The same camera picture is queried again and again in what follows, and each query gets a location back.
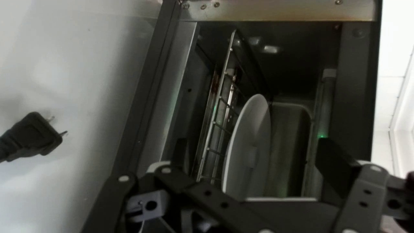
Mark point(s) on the black toaster oven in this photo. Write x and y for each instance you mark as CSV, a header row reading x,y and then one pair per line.
x,y
315,61

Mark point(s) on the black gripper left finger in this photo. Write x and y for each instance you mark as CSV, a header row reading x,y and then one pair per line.
x,y
127,205

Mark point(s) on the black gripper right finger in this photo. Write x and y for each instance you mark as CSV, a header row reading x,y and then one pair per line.
x,y
369,192

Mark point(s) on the oven wire rack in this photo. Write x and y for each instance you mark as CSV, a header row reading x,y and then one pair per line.
x,y
221,117

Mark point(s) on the black power plug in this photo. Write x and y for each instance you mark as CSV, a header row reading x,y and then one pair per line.
x,y
32,136

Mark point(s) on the white round plate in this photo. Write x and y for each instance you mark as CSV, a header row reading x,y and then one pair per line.
x,y
248,160

